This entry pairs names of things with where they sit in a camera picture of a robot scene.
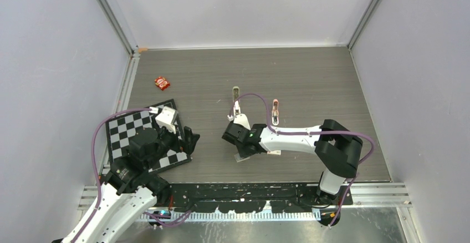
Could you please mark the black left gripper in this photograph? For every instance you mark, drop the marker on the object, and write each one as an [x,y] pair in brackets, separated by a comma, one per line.
[190,138]

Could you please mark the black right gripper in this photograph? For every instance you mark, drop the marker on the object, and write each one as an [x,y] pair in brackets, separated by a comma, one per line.
[243,153]

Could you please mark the staple tray with staples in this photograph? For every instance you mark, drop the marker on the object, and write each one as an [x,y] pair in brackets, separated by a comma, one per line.
[238,157]

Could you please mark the white staple box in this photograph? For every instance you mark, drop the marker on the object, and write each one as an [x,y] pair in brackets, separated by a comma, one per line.
[274,152]

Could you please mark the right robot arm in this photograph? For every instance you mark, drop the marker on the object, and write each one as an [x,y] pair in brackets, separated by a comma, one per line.
[337,148]

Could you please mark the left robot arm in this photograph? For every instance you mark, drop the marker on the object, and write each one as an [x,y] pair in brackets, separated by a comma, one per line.
[129,189]

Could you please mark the red snack packet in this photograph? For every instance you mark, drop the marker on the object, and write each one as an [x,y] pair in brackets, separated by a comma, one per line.
[162,83]

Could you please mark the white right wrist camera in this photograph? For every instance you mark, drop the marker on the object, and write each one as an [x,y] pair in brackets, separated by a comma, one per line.
[240,119]

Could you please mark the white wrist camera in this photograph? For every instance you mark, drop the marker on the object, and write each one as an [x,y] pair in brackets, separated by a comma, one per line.
[165,117]
[240,119]

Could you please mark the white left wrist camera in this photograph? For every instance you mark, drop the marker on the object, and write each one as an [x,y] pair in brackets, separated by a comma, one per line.
[165,117]

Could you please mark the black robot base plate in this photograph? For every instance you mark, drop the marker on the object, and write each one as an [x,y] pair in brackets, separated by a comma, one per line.
[248,197]

